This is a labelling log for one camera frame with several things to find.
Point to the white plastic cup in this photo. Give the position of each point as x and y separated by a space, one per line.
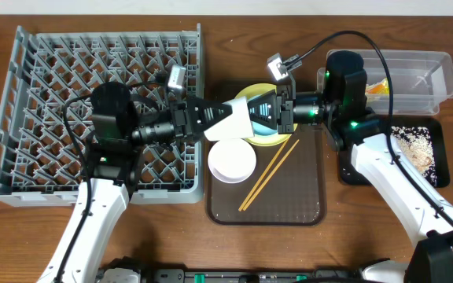
236 125

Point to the pink white bowl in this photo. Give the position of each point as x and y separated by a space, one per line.
232 161

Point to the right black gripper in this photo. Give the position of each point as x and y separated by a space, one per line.
285 112

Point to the wooden chopstick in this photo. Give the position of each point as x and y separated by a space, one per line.
275 167
257 184

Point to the yellow round plate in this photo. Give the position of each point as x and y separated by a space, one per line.
264 141

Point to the left wooden chopstick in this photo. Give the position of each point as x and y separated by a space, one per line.
257 184

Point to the green orange snack wrapper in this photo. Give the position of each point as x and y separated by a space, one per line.
381 87

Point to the clear plastic waste bin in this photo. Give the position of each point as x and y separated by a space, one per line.
421 80

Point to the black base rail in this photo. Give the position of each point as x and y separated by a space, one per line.
126 269

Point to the grey plastic dishwasher rack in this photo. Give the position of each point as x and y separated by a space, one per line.
45 115

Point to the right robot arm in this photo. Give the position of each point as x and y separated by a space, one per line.
352 127

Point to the dark brown serving tray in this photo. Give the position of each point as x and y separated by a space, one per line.
294 196

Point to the light blue bowl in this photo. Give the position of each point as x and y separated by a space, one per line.
262 130

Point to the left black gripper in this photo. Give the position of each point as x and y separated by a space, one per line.
179 123

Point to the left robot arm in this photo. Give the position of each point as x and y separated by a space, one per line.
112 163

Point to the black waste tray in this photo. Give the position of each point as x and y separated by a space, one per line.
437 138

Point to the right wooden chopstick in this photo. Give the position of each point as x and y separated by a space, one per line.
275 167

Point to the spilled rice pile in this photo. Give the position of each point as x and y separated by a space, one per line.
415 143

